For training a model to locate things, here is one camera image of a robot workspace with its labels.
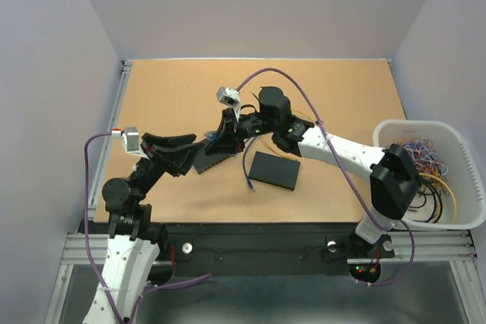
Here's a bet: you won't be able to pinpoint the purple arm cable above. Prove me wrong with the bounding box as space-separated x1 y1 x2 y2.
83 132 213 321
237 68 415 288

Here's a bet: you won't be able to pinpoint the aluminium frame rails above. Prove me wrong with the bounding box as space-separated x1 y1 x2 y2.
43 58 486 324

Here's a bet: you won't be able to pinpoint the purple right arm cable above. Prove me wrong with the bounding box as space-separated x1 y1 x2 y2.
237 68 415 288

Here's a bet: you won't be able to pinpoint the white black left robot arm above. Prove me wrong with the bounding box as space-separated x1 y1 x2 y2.
84 127 204 323

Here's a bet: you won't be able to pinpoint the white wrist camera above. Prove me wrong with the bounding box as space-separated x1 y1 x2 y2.
111 127 147 159
216 87 242 121

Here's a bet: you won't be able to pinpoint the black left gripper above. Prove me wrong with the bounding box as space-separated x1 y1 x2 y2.
131 131 204 202

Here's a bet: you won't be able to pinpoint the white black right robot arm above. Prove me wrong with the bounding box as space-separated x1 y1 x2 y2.
206 87 421 256

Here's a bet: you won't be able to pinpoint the black switch with ports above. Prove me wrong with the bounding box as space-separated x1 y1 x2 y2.
193 151 235 175

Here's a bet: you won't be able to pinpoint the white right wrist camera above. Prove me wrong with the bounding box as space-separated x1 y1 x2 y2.
216 87 242 121

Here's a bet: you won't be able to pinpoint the black flat switch box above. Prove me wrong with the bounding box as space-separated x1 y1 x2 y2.
248 151 301 191

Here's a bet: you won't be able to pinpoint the pile of coloured cables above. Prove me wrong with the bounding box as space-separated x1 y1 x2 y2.
402 137 459 225

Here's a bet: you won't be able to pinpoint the white plastic basket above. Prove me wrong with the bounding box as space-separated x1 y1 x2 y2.
373 120 485 231

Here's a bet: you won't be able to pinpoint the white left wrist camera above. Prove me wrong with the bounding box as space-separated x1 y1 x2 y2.
111 127 147 159

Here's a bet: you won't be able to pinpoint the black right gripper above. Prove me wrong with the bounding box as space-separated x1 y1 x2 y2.
204 108 277 156

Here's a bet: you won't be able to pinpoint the blue ethernet cable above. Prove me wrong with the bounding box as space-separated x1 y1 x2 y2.
207 130 265 193

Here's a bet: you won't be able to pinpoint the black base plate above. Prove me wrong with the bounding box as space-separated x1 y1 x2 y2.
150 222 395 278

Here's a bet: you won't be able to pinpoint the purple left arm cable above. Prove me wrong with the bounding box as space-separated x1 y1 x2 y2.
83 132 213 321

